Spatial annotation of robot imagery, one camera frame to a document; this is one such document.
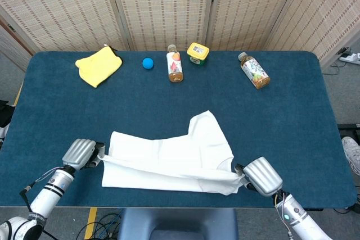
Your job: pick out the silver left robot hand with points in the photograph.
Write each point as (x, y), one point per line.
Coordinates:
(80, 153)

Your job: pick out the white power strip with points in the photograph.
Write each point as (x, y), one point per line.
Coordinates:
(351, 58)

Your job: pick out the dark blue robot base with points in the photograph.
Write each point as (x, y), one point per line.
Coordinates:
(135, 223)

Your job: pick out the white sneaker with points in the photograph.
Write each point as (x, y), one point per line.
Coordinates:
(351, 150)

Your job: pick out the tea bottle with green-fruit label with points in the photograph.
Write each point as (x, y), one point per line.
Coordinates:
(254, 71)

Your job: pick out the woven folding screen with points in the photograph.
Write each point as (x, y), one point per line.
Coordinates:
(168, 6)

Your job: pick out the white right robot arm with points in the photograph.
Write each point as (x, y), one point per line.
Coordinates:
(298, 217)

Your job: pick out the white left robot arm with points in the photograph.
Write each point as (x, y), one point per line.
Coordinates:
(45, 200)

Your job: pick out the green tub with yellow lid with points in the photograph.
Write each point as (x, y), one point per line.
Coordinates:
(198, 53)

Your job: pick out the blue-green table cover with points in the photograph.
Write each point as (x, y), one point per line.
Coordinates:
(197, 102)

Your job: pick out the white T-shirt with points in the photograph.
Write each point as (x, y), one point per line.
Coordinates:
(168, 161)

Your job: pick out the tea bottle with peach label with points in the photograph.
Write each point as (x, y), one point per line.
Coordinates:
(175, 65)

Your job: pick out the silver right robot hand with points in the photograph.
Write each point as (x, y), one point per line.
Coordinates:
(263, 176)

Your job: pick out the black power adapter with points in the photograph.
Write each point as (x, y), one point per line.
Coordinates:
(345, 50)

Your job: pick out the blue ball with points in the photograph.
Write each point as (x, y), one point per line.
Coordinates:
(148, 63)

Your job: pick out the yellow cloth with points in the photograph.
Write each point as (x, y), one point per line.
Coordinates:
(98, 67)

